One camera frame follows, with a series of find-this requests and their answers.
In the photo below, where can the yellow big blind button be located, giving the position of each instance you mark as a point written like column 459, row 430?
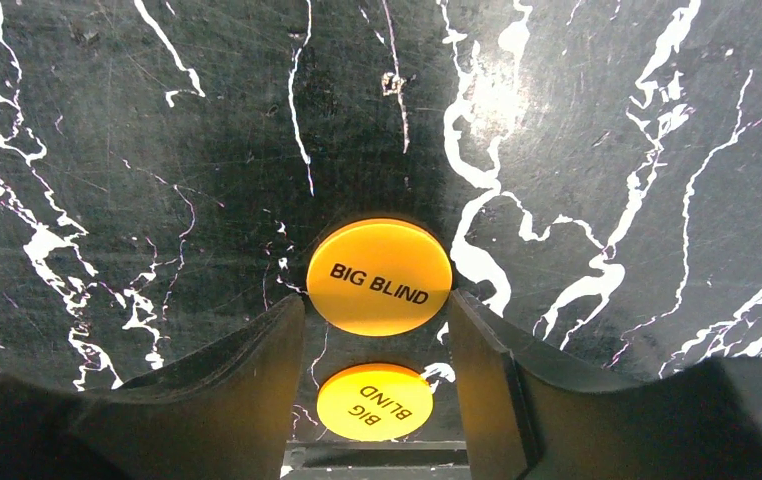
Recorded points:
column 379, row 277
column 374, row 402

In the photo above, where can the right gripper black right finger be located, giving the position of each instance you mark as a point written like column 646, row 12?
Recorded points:
column 532, row 411

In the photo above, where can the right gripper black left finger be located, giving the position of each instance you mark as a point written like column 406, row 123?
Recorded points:
column 222, row 412

